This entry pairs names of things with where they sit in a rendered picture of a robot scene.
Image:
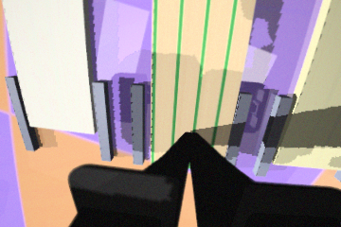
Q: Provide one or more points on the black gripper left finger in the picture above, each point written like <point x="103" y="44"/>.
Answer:
<point x="157" y="190"/>

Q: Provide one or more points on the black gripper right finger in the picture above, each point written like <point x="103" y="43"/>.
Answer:
<point x="225" y="196"/>

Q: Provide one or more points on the white flat strip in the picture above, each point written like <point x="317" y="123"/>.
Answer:
<point x="51" y="47"/>

